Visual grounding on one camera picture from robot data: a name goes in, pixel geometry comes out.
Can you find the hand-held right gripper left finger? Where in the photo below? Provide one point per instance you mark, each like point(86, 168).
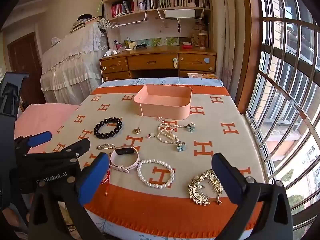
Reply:
point(93, 177)

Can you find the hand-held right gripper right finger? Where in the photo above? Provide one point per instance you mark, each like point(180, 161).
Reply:
point(225, 180)

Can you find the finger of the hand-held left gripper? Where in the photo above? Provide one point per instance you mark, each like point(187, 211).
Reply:
point(40, 138)
point(80, 145)

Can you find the blue flower earring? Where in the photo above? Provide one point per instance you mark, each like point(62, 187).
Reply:
point(191, 128)
point(180, 147)

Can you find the small gold pendant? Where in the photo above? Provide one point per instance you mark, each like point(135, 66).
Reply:
point(136, 131)

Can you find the pink plastic box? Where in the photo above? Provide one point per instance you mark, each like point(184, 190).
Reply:
point(162, 110)

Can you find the pink blanket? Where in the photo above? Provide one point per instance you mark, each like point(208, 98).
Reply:
point(42, 117)

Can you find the orange beige patterned blanket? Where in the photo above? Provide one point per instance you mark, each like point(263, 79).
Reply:
point(225, 155)

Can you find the white lace cover cloth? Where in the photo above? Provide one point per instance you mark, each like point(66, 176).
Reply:
point(72, 62)

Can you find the brown wooden door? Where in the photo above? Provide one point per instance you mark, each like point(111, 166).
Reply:
point(22, 57)

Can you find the white charger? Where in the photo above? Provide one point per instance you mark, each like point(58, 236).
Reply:
point(110, 53)

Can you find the pen holder with pens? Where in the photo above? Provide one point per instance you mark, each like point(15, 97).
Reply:
point(118, 46)

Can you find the orange magazine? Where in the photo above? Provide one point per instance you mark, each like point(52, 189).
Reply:
point(201, 75)

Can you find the wooden desk with drawers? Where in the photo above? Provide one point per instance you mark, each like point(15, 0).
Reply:
point(150, 61)

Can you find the black flashlight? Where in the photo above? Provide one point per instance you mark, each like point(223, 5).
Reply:
point(140, 46)

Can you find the window with metal grille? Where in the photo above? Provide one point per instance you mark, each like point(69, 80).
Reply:
point(287, 80)

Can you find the stack of books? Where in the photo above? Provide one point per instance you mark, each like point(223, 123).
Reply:
point(82, 23)

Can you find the teal drawer lock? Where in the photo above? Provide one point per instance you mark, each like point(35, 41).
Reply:
point(175, 62)

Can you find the green floral picture strip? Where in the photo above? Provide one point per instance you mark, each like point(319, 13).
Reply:
point(162, 41)

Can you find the pale floral curtain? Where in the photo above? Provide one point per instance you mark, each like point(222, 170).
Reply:
point(225, 42)

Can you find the small red box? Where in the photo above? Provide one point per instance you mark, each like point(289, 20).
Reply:
point(187, 46)

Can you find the patterned cup with lid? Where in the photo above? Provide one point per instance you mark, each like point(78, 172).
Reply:
point(203, 40)

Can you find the row of red books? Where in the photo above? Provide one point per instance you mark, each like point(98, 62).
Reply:
point(121, 8)

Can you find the hanging keys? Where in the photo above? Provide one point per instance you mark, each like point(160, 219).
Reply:
point(179, 27)

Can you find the white plastic tray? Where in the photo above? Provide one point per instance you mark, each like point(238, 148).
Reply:
point(179, 13)

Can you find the row of mixed books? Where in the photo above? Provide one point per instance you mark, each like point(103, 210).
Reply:
point(180, 0)

